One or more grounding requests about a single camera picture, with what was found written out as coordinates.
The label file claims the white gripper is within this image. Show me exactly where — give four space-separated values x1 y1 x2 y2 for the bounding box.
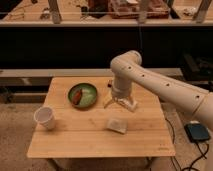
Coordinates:
103 87 131 108

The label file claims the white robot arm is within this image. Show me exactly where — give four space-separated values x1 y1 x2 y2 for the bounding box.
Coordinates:
104 50 213 135

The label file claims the green round plate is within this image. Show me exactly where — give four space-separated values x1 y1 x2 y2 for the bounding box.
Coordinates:
67 83 98 109

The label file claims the beige sponge block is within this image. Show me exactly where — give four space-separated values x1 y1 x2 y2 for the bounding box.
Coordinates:
107 118 127 134

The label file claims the red sausage on plate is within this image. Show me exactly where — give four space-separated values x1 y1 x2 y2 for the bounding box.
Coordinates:
72 89 82 105

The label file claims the wooden table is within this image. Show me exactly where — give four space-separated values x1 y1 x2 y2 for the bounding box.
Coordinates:
27 77 175 158

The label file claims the white paper cup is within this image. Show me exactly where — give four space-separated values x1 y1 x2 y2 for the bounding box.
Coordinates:
34 107 55 130

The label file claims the brown tray on shelf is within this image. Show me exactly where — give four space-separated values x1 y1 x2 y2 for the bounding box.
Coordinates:
108 0 170 18

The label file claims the wooden workbench shelf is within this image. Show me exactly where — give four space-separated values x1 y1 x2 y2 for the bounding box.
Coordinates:
0 0 213 27

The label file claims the black floor cable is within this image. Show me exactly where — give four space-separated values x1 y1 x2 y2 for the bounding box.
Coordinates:
164 116 213 171

